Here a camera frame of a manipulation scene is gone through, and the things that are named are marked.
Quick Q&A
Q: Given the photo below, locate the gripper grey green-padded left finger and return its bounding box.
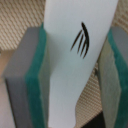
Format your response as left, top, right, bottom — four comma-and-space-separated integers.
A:
3, 26, 50, 128

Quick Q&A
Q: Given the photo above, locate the gripper grey green-padded right finger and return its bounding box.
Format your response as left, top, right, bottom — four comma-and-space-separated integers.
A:
98, 27, 128, 128

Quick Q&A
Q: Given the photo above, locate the white fish toy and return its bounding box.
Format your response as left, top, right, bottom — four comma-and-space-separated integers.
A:
44, 0, 118, 128

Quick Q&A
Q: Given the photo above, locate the beige woven placemat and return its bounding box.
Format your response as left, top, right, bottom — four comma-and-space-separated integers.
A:
0, 0, 128, 128

